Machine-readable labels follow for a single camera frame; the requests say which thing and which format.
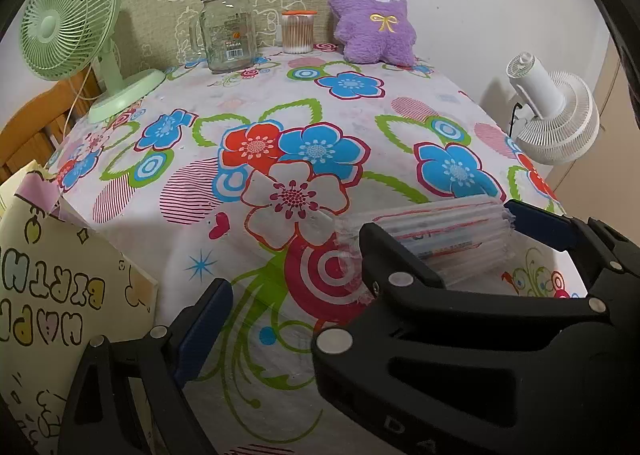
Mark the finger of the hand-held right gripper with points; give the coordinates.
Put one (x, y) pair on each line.
(395, 255)
(545, 225)

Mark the yellow cartoon printed box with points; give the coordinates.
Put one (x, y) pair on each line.
(75, 285)

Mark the glass jar mug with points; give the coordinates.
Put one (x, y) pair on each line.
(227, 35)

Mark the stack of clear packets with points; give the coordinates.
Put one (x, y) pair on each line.
(465, 240)

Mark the wooden bed headboard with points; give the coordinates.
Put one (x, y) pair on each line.
(25, 145)

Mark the cotton swab container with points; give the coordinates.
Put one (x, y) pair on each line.
(299, 32)

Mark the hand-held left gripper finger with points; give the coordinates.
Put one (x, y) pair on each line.
(200, 330)

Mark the green desk fan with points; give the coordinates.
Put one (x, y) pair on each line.
(65, 20)

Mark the purple plush rabbit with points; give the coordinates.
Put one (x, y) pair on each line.
(375, 25)

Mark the white fan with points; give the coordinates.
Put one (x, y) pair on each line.
(555, 115)

